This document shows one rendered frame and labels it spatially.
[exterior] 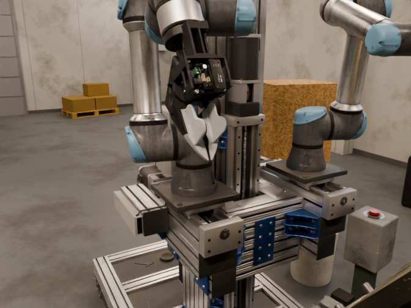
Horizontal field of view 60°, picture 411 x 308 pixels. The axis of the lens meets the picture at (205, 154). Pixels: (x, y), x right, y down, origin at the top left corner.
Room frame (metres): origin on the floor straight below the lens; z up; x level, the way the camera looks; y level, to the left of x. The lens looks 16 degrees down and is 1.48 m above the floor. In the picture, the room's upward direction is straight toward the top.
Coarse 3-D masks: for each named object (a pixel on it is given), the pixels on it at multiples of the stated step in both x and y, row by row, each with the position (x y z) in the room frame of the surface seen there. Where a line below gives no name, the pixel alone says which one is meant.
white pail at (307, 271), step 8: (336, 240) 2.03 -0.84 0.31; (304, 256) 2.01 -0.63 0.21; (328, 256) 1.99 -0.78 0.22; (296, 264) 2.05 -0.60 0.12; (304, 264) 2.01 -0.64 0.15; (312, 264) 1.98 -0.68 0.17; (320, 264) 1.98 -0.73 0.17; (328, 264) 2.00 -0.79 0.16; (296, 272) 2.05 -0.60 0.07; (304, 272) 2.01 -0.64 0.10; (312, 272) 1.98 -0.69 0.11; (320, 272) 1.98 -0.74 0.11; (328, 272) 2.01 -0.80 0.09; (304, 280) 2.01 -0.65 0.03; (312, 280) 1.99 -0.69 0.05; (320, 280) 1.99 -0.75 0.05; (328, 280) 2.02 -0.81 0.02
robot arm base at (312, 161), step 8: (296, 144) 1.31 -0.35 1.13; (296, 152) 1.30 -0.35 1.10; (304, 152) 1.28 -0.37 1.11; (312, 152) 1.28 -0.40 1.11; (320, 152) 1.29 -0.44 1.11; (288, 160) 1.33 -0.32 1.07; (296, 160) 1.29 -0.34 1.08; (304, 160) 1.28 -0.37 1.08; (312, 160) 1.27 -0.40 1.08; (320, 160) 1.28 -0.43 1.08; (296, 168) 1.28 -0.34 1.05; (304, 168) 1.27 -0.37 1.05; (312, 168) 1.26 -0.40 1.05; (320, 168) 1.27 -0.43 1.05
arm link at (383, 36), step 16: (336, 0) 1.18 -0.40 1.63; (352, 0) 1.22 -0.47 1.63; (336, 16) 1.13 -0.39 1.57; (352, 16) 1.05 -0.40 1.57; (368, 16) 0.99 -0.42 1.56; (384, 16) 0.96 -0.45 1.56; (352, 32) 1.04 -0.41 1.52; (368, 32) 0.92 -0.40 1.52; (384, 32) 0.87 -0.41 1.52; (400, 32) 0.87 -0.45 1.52; (368, 48) 0.91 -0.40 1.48; (384, 48) 0.87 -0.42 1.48; (400, 48) 0.87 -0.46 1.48
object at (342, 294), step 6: (336, 294) 0.92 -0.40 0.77; (342, 294) 0.92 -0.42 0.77; (348, 294) 0.92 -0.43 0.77; (324, 300) 0.89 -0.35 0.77; (330, 300) 0.89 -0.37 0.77; (336, 300) 0.91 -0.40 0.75; (342, 300) 0.90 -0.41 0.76; (348, 300) 0.89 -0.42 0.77; (354, 300) 0.91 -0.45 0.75; (312, 306) 0.92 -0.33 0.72; (318, 306) 0.87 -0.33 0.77; (324, 306) 0.87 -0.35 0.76; (330, 306) 0.87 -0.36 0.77
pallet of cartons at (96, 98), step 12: (84, 84) 8.77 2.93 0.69; (96, 84) 8.74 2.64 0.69; (108, 84) 8.93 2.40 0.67; (72, 96) 8.68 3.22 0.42; (84, 96) 8.68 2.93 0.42; (96, 96) 8.68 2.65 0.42; (108, 96) 8.68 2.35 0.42; (72, 108) 8.01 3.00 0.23; (84, 108) 8.15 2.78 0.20; (96, 108) 8.34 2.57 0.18; (108, 108) 8.52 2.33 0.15
